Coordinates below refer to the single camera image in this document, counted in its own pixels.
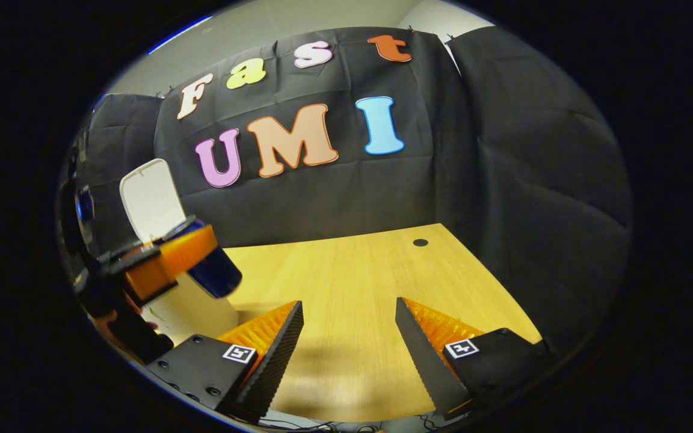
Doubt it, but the blue pop can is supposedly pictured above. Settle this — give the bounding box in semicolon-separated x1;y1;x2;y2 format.
160;215;243;299

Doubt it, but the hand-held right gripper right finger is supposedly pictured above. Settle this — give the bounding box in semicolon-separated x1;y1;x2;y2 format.
395;296;555;422

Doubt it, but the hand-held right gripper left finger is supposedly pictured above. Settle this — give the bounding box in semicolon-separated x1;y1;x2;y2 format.
145;300;305;425

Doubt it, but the wooden desktop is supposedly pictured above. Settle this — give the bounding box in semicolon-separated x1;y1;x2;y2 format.
223;223;543;423

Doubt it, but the white desktop garbage bin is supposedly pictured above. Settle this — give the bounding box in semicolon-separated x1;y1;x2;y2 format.
119;158;240;348

